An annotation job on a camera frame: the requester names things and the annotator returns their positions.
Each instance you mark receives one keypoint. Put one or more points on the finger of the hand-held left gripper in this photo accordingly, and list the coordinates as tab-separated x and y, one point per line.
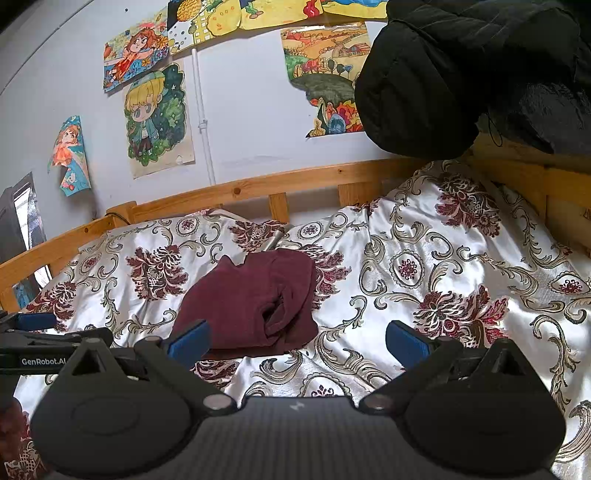
37	321
55	338

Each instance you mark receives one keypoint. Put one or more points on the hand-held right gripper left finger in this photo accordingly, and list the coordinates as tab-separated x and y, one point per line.
187	344

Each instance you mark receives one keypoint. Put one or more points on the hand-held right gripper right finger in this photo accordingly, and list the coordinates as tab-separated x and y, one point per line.
406	344

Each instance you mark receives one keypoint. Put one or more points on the maroon long-sleeve sweater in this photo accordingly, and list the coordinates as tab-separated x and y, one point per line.
240	300

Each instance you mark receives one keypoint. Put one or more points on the dark framed window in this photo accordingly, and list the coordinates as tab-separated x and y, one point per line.
21	221

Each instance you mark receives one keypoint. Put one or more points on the white floral satin blanket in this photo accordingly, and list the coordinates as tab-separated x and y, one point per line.
392	230

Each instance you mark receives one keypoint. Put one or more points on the black padded jacket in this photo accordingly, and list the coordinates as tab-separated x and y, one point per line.
415	92

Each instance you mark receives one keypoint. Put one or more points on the blue orange cartoon wall poster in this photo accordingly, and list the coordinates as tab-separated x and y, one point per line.
71	157

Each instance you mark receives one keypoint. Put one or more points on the wooden bed frame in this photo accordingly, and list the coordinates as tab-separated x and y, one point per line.
300	180

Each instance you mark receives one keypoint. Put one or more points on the white wall pipe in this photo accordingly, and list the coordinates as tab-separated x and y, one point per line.
203	120

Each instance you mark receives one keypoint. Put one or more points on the blond cartoon figure wall poster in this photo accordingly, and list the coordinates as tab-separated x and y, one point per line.
157	120

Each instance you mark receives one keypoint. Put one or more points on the landscape drawing wall poster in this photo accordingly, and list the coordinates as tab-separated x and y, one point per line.
323	69

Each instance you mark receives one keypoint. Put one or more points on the red-haired cartoon figure wall poster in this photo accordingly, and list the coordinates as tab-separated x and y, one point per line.
134	50

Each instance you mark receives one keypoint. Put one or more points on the pineapple drawing wall poster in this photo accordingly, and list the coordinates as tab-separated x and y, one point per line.
203	23

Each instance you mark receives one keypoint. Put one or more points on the yellow drawing wall poster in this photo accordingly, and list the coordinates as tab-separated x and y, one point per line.
277	11

